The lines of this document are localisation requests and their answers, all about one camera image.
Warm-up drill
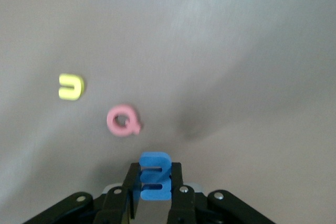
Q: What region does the yellow foam lowercase u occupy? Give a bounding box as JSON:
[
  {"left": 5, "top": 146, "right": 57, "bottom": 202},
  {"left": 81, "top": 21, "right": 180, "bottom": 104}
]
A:
[{"left": 58, "top": 73, "right": 85, "bottom": 101}]

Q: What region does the pink foam letter Q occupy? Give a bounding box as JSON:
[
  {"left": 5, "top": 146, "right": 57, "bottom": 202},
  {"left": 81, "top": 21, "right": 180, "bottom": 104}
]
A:
[{"left": 106, "top": 104, "right": 144, "bottom": 137}]

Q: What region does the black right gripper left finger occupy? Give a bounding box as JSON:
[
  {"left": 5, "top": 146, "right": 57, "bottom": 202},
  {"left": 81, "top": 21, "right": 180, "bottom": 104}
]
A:
[{"left": 23, "top": 163, "right": 140, "bottom": 224}]

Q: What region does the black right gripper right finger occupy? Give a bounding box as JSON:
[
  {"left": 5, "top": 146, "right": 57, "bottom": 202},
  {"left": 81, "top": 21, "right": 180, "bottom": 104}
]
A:
[{"left": 167, "top": 162, "right": 277, "bottom": 224}]

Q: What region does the blue foam lowercase m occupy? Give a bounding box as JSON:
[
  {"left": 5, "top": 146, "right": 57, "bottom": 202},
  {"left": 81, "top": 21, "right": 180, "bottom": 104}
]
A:
[{"left": 132, "top": 151, "right": 173, "bottom": 201}]

